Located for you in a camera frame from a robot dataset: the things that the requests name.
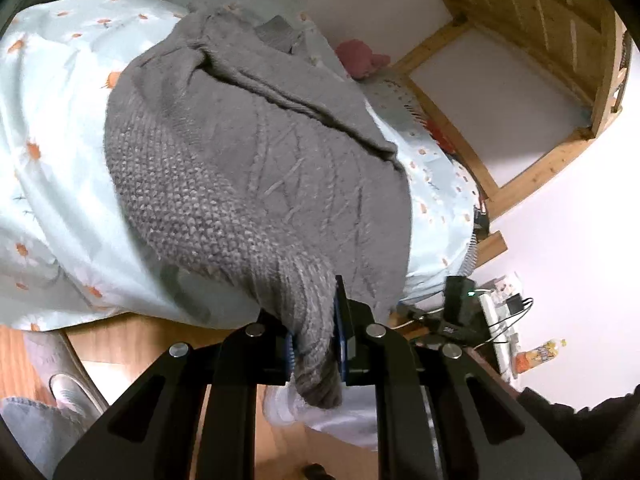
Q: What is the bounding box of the pink printed card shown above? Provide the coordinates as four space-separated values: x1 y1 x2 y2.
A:
492 273 522 294

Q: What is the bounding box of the white power strip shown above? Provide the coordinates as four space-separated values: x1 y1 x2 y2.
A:
478 292 507 347

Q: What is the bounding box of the white side desk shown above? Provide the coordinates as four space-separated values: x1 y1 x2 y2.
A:
477 274 537 377

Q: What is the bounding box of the floral light blue duvet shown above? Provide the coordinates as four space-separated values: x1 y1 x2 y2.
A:
0 0 482 332

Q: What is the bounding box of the polka dot pillow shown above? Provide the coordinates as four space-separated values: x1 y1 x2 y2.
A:
360 72 432 127

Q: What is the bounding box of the person's right forearm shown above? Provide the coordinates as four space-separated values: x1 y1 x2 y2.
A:
515 384 640 480

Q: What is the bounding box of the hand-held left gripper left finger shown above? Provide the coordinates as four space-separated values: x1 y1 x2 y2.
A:
52 309 294 480

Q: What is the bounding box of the wooden bunk bed frame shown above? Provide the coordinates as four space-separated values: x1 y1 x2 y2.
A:
390 0 629 264

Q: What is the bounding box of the grey slipper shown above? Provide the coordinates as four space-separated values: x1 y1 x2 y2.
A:
49 372 102 414

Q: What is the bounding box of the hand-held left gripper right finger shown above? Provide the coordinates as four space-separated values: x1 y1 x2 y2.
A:
334 274 584 480

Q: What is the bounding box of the cartoon cat pillow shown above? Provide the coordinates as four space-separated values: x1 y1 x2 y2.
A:
419 109 462 157

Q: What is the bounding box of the orange snack packet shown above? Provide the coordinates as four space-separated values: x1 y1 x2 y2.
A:
515 339 569 374

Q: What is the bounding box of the pink plush toy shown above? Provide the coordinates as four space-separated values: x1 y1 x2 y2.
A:
335 39 391 80

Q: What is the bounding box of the grey knit sweater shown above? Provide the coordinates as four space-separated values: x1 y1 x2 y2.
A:
102 2 414 411

